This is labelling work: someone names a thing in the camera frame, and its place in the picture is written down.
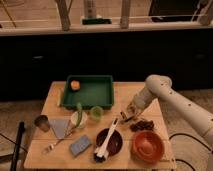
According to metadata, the wooden block eraser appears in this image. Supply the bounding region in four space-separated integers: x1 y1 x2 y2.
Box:
120 112 133 123

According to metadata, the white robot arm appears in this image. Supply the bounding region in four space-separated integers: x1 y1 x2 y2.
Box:
126 75 213 171

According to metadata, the dark grape bunch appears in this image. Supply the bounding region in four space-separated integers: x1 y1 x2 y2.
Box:
130 120 154 132

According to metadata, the green plastic cup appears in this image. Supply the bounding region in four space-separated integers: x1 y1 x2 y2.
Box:
90 106 104 121

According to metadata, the dark purple plate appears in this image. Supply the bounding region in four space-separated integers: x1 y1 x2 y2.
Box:
96 128 123 156

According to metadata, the orange bowl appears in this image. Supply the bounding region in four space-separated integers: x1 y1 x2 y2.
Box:
131 130 165 163

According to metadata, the green plastic tray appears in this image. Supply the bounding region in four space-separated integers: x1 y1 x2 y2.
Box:
61 75 114 109

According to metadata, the green bean pod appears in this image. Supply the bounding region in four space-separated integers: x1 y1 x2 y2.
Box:
76 103 83 127

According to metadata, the white dish brush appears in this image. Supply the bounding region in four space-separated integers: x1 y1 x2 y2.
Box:
94 119 118 163

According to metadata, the orange fruit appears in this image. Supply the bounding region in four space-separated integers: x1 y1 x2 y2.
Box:
70 80 80 91

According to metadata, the blue sponge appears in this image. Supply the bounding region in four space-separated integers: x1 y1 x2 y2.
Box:
70 135 91 157

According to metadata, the grey cloth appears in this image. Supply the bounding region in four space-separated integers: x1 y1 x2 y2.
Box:
50 119 69 139

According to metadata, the metal cup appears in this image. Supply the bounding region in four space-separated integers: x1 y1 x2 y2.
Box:
34 115 50 132

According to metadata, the dark green box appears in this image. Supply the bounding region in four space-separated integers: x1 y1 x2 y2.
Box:
82 18 112 25

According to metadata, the black monitor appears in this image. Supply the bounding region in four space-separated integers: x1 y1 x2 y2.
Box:
149 0 200 22

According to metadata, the black pole stand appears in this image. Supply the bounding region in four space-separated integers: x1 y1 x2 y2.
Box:
10 121 25 171

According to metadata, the black floor cable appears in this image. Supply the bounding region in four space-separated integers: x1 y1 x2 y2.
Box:
169 132 213 171

